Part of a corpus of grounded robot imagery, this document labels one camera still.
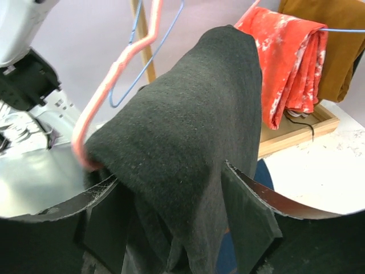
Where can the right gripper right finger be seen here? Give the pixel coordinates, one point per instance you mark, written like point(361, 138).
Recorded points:
point(309, 240)

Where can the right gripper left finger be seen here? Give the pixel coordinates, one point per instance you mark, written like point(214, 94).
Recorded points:
point(85, 234)

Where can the dark blue jeans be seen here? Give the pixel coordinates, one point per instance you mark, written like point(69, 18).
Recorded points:
point(251, 223)

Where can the pink wire hanger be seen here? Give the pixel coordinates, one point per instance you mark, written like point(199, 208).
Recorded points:
point(204, 110)

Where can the black jeans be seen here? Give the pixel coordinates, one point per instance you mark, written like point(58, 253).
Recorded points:
point(178, 219)

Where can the light blue wire hanger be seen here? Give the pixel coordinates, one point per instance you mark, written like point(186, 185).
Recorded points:
point(141, 38)

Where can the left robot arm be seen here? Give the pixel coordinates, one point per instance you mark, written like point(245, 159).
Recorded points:
point(28, 82)

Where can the red white patterned trousers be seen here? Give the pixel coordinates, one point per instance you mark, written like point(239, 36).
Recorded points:
point(291, 54)

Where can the brown trousers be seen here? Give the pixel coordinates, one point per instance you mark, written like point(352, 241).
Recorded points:
point(342, 48)

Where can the wooden clothes rack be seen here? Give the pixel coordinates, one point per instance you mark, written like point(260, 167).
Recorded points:
point(293, 132)

